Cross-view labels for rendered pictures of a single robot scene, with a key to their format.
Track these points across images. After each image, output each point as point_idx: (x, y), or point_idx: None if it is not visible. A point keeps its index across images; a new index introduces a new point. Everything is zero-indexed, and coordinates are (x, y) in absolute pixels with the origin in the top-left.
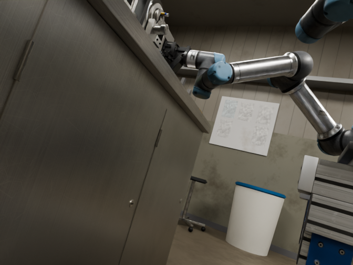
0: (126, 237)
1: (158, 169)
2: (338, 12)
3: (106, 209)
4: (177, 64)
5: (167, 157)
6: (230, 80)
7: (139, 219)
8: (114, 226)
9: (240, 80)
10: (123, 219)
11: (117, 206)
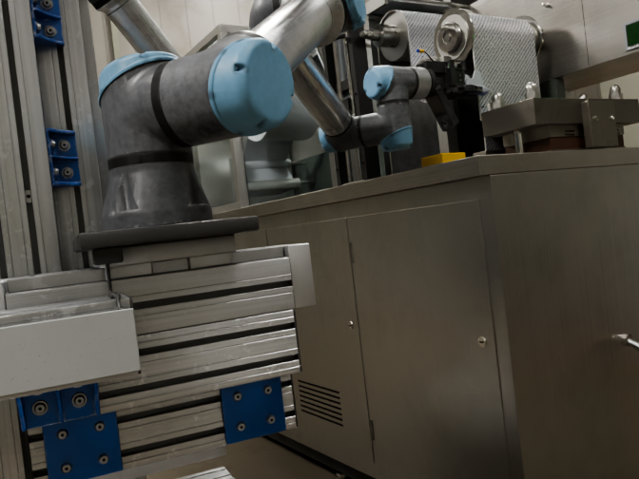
0: (364, 363)
1: (372, 286)
2: None
3: (328, 326)
4: (428, 104)
5: (380, 268)
6: (329, 137)
7: (373, 347)
8: (342, 344)
9: (323, 128)
10: (349, 340)
11: (338, 326)
